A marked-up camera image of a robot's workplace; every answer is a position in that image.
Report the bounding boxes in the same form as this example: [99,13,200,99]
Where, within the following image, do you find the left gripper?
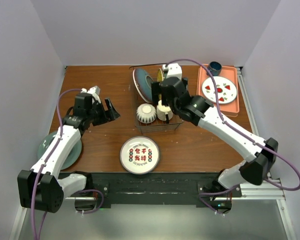
[87,98,120,127]

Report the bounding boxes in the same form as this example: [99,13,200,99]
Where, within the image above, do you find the yellow green ribbed plate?
[156,68,164,82]

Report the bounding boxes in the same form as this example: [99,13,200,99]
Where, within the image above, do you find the cream ceramic mug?
[156,100,174,122]

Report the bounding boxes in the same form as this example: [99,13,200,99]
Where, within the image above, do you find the black wire dish rack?
[129,63,183,134]

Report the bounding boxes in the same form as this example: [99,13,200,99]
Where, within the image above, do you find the dark blue plate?
[132,68,154,103]

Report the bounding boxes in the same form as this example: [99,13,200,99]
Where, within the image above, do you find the white plate red chinese characters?
[119,136,161,175]

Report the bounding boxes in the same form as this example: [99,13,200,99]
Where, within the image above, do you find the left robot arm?
[17,86,120,213]

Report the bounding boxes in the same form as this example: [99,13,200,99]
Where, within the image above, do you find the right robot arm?
[151,77,279,197]

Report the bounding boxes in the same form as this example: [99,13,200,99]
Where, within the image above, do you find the dark blue mug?
[207,61,222,76]

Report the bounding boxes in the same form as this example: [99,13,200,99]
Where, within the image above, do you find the watermelon pattern plate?
[201,76,238,105]

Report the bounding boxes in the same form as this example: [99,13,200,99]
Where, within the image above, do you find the grey green plate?
[37,131,82,170]

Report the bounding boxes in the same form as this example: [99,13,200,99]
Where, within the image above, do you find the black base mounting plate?
[71,172,242,212]

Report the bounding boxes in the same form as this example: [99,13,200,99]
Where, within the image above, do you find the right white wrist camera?
[161,63,182,80]

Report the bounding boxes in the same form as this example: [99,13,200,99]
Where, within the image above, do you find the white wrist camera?
[80,85,101,103]
[161,63,182,80]

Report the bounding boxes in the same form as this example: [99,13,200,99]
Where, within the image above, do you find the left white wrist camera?
[80,85,101,103]

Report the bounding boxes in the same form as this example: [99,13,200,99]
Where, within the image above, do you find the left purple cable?
[30,88,87,240]

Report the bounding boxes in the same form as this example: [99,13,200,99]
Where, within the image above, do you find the purple cable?
[164,59,300,191]
[30,88,87,240]

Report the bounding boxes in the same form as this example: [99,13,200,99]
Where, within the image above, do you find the aluminium frame rail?
[8,174,297,240]

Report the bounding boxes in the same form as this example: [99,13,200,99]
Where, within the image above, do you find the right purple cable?
[164,59,300,191]

